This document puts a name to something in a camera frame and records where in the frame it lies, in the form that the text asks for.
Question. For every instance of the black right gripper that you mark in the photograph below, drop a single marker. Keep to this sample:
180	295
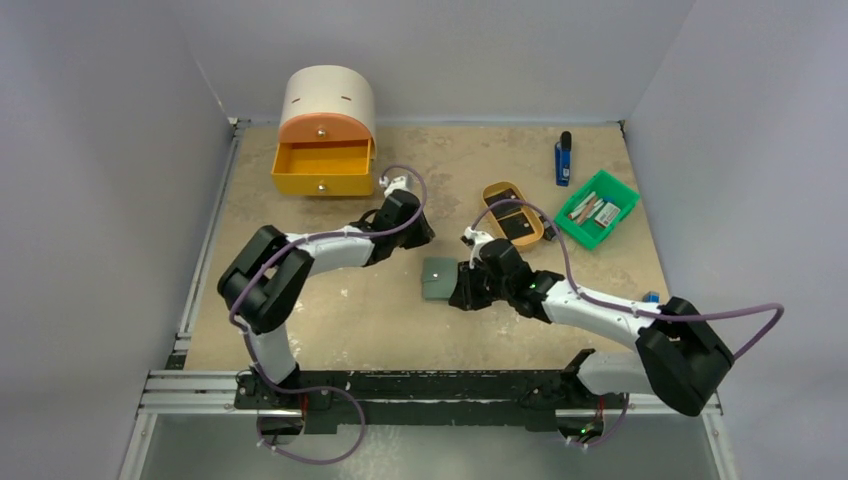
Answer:
467	289

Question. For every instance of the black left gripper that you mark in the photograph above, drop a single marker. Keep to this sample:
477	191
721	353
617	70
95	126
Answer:
423	235

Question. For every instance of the green card holder wallet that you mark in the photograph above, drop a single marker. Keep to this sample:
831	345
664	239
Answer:
438	278

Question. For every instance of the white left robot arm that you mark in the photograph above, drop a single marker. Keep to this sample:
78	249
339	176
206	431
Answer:
262	285

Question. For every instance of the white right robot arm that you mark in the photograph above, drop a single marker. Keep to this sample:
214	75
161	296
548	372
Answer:
681	363

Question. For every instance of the black VIP card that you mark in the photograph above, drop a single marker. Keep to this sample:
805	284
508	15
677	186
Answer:
515	224

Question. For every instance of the stack of black cards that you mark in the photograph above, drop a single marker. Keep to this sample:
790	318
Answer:
507	194

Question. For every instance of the tan oval tray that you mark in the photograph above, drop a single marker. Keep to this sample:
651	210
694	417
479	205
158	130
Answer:
494	213

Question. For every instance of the yellow open drawer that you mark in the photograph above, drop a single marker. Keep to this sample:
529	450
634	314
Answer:
325	169

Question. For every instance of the green plastic bin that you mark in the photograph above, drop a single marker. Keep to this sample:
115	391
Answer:
575	217

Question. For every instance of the small box in bin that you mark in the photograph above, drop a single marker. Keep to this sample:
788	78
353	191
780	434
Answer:
606	215

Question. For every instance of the white and orange drawer cabinet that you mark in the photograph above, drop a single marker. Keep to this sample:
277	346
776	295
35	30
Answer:
328	109

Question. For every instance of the blue lighter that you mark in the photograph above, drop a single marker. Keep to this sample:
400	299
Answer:
562	157

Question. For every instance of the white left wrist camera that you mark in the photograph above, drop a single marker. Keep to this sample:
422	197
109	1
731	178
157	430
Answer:
397	183

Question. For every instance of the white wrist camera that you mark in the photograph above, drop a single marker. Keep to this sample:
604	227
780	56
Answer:
475	240
397	183

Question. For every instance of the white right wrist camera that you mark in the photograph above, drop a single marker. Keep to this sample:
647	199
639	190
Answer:
475	240

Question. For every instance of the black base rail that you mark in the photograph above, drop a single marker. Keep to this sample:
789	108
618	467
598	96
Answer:
536	400

